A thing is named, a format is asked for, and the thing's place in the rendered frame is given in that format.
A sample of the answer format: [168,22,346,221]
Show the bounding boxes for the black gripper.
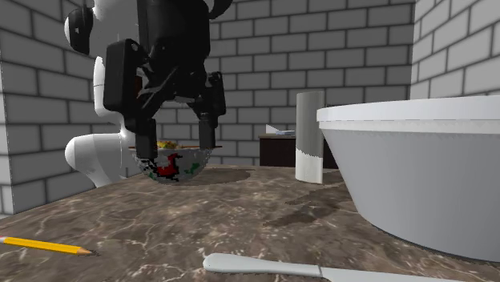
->
[103,0,228,162]

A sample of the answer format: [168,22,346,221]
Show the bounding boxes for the rooster pattern bowl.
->
[128,140,224,185]

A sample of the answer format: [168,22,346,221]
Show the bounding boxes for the dark brown cabinet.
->
[258,123,340,170]

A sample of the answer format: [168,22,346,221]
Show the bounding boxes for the grey and white cylinder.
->
[295,91,326,185]

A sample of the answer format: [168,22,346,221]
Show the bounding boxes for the yellow pencil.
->
[0,236,95,257]

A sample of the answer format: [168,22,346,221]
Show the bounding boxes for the large white bowl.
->
[316,95,500,264]

